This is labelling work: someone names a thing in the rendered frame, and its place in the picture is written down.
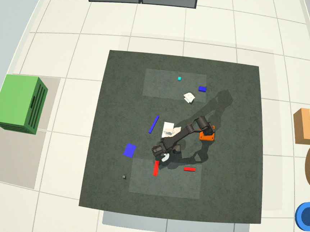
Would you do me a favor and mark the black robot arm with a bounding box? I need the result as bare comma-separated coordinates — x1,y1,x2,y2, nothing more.
152,116,215,157

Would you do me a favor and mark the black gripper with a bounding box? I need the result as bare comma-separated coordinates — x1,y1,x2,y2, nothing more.
164,144,181,154

